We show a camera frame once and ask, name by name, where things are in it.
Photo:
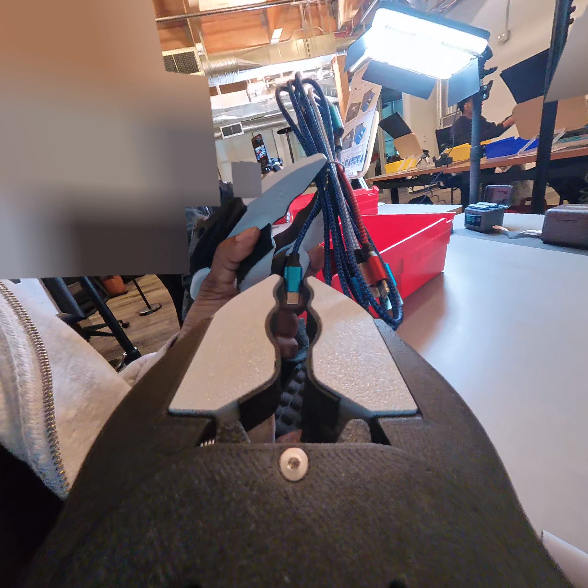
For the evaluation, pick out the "red plastic bin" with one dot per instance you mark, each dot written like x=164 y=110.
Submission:
x=363 y=202
x=413 y=248

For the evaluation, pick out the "yellow plastic bin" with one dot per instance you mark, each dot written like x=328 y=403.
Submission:
x=399 y=166
x=457 y=151

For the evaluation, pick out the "person's left forearm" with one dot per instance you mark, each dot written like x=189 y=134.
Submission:
x=147 y=363

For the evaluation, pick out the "black round-base stand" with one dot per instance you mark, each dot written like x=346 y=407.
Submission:
x=149 y=307

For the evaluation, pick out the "black tan light flag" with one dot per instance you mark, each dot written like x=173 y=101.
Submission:
x=528 y=78
x=395 y=124

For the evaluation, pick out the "instruction board with white stand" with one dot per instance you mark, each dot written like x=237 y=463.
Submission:
x=356 y=133

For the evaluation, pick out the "dark battery charger case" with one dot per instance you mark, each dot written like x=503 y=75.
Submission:
x=480 y=218

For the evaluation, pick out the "person's black shirt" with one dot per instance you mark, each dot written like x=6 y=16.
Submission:
x=23 y=514

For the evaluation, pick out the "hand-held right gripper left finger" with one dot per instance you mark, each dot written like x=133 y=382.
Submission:
x=225 y=358

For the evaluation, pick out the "person's grey zip hoodie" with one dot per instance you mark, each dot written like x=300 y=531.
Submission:
x=78 y=390

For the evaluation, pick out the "black chair base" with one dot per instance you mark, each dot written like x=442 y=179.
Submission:
x=110 y=321

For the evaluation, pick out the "black foam pad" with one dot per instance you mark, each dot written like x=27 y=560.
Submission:
x=294 y=390

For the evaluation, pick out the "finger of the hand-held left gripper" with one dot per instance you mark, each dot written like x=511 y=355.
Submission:
x=312 y=227
x=280 y=193

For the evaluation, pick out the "blue plastic bin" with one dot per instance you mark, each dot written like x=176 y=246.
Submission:
x=510 y=148

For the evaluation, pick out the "led light panel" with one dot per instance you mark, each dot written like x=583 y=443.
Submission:
x=422 y=41

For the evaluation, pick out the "white air vent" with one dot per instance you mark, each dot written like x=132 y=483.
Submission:
x=231 y=130

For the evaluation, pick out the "white paper sheet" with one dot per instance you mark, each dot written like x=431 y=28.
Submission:
x=569 y=565

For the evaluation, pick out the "grey hard case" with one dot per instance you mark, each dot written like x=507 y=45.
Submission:
x=567 y=227

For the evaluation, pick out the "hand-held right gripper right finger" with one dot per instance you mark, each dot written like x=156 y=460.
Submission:
x=363 y=363

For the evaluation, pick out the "black light stand pole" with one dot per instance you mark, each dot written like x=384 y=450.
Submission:
x=477 y=151

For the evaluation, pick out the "person's left hand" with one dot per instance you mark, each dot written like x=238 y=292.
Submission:
x=225 y=275

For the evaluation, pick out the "long wooden desk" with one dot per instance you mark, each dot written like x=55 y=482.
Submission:
x=514 y=160

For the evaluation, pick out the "silver ventilation duct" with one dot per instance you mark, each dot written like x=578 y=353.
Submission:
x=266 y=69

